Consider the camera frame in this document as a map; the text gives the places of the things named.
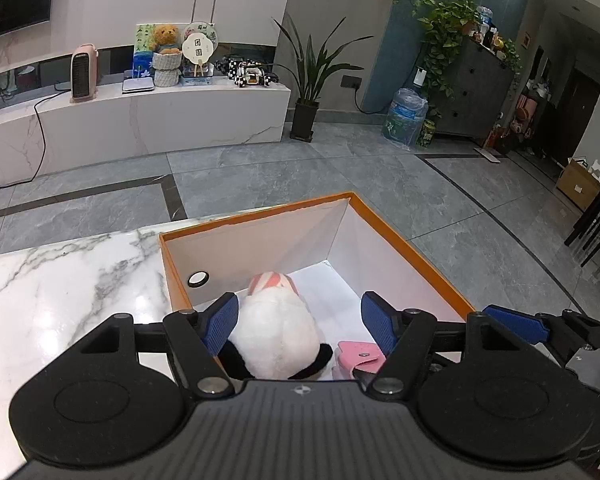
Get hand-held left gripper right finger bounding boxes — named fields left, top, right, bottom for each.
left=361, top=291, right=531, bottom=396

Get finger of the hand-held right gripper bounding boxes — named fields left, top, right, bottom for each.
left=484, top=305, right=600, bottom=368

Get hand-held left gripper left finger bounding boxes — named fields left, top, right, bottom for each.
left=75, top=292, right=240, bottom=400

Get pink leather wallet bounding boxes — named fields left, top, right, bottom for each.
left=330, top=340, right=387, bottom=385

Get white black plush toy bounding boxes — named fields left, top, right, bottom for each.
left=220, top=271, right=333, bottom=381

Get orange cardboard box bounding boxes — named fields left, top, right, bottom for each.
left=158, top=191, right=476, bottom=386

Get dark dining chairs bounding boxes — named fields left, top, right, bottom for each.
left=565, top=170, right=600, bottom=281

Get brown cardboard carton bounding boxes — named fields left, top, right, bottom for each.
left=555, top=157, right=600, bottom=211

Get blue water jug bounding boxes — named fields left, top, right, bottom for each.
left=382, top=87, right=428, bottom=148

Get marble television console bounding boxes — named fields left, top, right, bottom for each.
left=0, top=42, right=292, bottom=192

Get grey cabinet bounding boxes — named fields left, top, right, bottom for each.
left=437, top=37, right=516, bottom=142

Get long-leaf potted plant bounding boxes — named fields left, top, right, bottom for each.
left=272, top=15, right=376, bottom=142

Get grey laptop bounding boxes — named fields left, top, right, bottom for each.
left=121, top=77, right=156, bottom=95

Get black white toy car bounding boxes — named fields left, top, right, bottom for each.
left=216, top=57, right=280, bottom=88

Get white round fan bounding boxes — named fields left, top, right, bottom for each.
left=181, top=31, right=216, bottom=78

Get green blue painting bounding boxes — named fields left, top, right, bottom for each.
left=132, top=23, right=162, bottom=81

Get pink space heater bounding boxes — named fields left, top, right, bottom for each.
left=70, top=44, right=101, bottom=104

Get brown teddy bear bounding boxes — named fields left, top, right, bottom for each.
left=152, top=25, right=182, bottom=56

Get cluster of small bottles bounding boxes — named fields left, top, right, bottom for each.
left=472, top=6, right=508, bottom=53

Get floral round fan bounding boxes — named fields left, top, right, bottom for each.
left=182, top=22, right=217, bottom=43

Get trailing green vine plant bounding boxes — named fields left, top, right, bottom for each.
left=412, top=0, right=481, bottom=106

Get black power cable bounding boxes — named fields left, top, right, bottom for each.
left=355, top=87, right=392, bottom=115

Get black heater cable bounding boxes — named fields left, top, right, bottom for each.
left=0, top=91, right=73, bottom=192

